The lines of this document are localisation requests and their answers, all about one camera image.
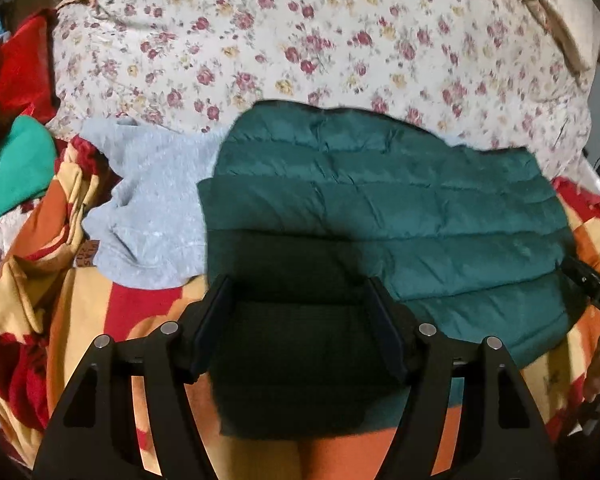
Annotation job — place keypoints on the yellow red rose blanket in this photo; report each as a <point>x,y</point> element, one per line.
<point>95,320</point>

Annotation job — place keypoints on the teal green garment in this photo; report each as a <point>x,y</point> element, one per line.
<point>15,170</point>

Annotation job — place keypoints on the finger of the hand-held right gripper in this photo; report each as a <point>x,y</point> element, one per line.
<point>575,266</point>

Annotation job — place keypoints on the dark green puffer jacket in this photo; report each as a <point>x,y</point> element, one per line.
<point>380,200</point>

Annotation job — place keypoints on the grey sweatshirt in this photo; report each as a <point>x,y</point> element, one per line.
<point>155,200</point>

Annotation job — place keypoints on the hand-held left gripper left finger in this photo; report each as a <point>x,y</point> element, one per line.
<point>211,317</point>

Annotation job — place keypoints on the floral bed sheet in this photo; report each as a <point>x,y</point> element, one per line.
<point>305,35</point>

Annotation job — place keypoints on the beige fringed cloth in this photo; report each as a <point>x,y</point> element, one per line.
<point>540,0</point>

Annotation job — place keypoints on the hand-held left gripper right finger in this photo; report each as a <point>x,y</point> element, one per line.
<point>387,320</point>

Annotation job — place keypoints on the red plush cloth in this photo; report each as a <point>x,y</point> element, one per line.
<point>20,70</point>

